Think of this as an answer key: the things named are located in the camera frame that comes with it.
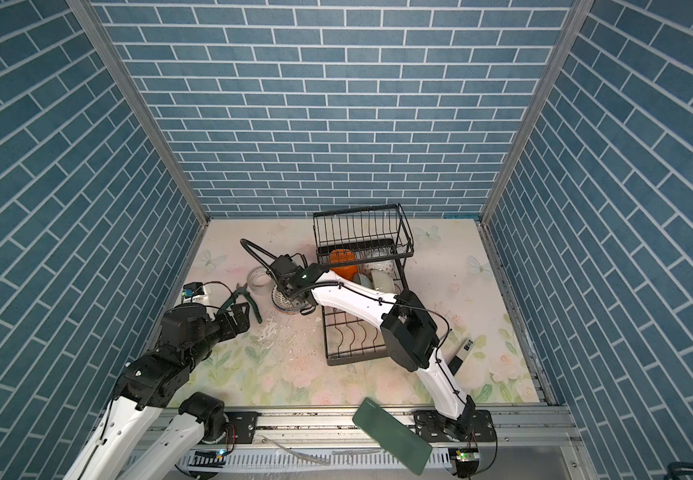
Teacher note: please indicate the dark green rectangular tray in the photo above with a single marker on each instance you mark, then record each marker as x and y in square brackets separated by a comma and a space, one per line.
[396, 438]

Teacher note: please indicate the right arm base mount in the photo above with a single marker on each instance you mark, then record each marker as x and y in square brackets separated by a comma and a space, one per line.
[477, 427]

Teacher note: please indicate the green handled pliers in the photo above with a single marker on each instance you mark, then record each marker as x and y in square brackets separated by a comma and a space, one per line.
[241, 291]

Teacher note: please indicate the aluminium front rail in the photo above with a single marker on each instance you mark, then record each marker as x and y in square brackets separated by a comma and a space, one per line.
[516, 426]

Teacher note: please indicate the orange plastic bowl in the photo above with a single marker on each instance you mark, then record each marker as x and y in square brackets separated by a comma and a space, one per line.
[344, 263]

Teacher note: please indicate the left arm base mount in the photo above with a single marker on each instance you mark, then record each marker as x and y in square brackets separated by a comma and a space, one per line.
[218, 425]

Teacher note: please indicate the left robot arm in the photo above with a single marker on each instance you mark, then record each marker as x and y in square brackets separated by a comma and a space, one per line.
[147, 384]

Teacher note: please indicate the black wire dish rack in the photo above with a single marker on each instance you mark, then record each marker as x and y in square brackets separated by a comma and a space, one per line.
[373, 233]

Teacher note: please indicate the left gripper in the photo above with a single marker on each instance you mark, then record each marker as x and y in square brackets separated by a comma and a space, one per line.
[243, 321]

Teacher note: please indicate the black and white marker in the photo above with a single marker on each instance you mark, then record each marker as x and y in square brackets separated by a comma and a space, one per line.
[461, 356]

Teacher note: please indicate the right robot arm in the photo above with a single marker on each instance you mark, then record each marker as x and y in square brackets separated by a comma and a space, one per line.
[409, 331]

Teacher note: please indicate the white bowl orange diamonds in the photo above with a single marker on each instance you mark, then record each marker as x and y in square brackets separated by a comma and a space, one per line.
[387, 266]

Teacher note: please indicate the cream bowl striped outside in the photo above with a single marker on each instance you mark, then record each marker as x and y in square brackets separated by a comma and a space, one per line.
[383, 282]

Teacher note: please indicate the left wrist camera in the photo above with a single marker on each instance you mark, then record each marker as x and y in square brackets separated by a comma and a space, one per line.
[196, 292]

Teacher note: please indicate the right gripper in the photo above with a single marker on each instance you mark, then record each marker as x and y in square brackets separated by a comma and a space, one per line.
[290, 293]

